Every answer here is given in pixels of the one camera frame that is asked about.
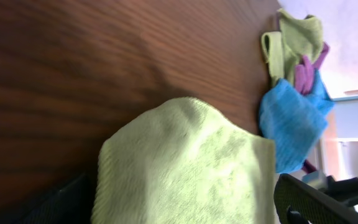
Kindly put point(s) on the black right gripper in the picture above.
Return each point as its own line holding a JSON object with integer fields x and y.
{"x": 344, "y": 191}

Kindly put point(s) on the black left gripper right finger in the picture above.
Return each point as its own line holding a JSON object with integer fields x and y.
{"x": 297, "y": 202}

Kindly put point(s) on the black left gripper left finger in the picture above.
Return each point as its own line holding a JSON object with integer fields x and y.
{"x": 69, "y": 202}

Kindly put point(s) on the light green microfiber cloth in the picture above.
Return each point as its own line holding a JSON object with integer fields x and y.
{"x": 184, "y": 162}

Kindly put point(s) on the blue microfiber cloth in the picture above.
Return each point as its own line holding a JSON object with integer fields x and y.
{"x": 294, "y": 122}

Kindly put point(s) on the purple microfiber cloth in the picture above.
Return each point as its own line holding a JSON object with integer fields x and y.
{"x": 304, "y": 74}

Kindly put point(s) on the olive green microfiber cloth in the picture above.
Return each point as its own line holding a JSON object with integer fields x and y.
{"x": 284, "y": 49}

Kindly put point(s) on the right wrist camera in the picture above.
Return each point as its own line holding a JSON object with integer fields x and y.
{"x": 316, "y": 180}

